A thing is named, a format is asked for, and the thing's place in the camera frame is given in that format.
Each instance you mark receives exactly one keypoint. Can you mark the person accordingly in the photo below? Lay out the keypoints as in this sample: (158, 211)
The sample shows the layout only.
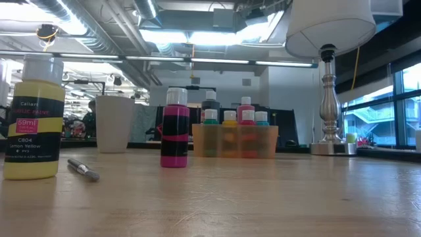
(89, 121)

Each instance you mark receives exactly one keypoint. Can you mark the grey partition panel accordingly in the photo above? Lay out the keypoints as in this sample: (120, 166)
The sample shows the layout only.
(144, 123)

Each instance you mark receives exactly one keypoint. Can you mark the silver table lamp white shade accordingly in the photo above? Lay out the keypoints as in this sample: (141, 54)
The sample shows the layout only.
(330, 108)

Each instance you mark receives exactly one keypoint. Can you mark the small sky blue paint bottle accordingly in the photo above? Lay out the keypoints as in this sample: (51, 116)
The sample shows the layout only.
(261, 116)

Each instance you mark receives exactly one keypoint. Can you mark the small light green container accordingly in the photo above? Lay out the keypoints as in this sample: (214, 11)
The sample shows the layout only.
(351, 137)

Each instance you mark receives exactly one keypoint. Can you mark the small red object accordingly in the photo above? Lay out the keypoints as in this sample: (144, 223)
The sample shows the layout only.
(365, 141)

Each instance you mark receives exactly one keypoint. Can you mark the black yellow ceiling device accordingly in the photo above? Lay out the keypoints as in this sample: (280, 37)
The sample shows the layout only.
(47, 32)

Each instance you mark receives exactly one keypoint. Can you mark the tall salmon pink paint bottle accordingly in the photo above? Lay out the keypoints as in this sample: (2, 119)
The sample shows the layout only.
(246, 107)

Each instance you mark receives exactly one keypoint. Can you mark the black office chair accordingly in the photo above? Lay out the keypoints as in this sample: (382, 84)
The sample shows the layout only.
(2, 121)

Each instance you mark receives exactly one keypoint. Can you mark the small magenta paint bottle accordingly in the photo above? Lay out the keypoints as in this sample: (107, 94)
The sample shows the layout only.
(174, 163)

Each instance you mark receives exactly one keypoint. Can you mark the translucent orange tray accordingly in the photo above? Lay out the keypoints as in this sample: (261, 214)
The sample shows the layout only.
(268, 145)

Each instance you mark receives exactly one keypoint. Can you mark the small green paint bottle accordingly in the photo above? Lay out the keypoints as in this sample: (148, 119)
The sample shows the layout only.
(211, 114)

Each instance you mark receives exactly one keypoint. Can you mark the black paintbrush silver ferrule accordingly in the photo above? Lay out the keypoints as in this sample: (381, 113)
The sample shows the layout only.
(86, 172)

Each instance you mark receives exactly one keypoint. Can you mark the black partition panel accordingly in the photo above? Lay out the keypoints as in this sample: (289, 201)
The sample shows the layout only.
(286, 125)

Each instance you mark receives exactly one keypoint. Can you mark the white cup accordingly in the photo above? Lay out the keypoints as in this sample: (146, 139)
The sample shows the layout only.
(113, 125)

